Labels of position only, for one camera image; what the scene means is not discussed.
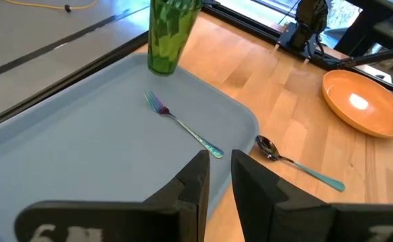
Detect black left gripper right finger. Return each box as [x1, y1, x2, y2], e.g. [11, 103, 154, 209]
[230, 149, 393, 242]

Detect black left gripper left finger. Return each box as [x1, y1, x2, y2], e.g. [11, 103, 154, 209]
[14, 150, 211, 242]

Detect iridescent metal spoon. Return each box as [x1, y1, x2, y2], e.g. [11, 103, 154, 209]
[255, 134, 346, 193]

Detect iridescent metal fork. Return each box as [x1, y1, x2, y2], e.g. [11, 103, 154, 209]
[144, 90, 224, 159]

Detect green translucent plastic cup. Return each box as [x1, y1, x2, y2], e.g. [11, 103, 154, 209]
[147, 0, 203, 77]

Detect light blue plastic tray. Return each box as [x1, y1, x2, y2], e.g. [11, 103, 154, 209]
[0, 53, 260, 242]

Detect orange plastic plate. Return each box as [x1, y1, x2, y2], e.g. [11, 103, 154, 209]
[322, 69, 393, 138]

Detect grey standing desk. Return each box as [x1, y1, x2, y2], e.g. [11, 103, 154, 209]
[333, 0, 393, 56]

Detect yellow cable with black connector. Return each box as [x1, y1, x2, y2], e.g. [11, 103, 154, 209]
[4, 0, 99, 13]

